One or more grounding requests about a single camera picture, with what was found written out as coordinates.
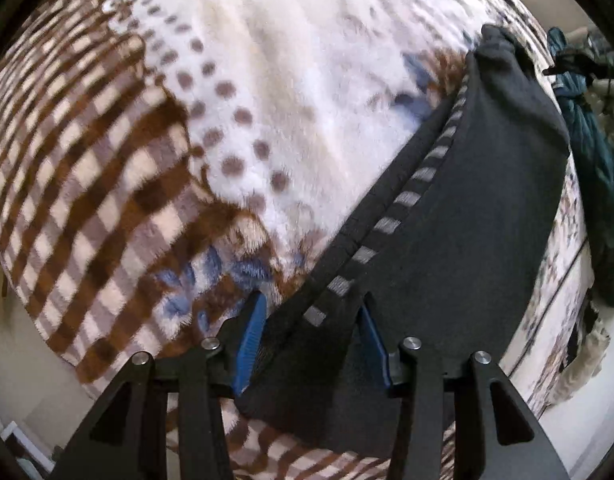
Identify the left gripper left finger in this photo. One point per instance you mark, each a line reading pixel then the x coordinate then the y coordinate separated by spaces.
pixel 124 434

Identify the floral plush bed blanket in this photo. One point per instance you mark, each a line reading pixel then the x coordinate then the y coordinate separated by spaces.
pixel 162 159

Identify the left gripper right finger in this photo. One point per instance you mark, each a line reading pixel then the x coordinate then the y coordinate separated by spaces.
pixel 497 435

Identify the black striped knit sweater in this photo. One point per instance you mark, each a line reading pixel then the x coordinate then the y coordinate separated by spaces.
pixel 446 246

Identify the teal velvet garment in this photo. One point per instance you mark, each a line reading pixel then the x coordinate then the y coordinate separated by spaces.
pixel 593 153

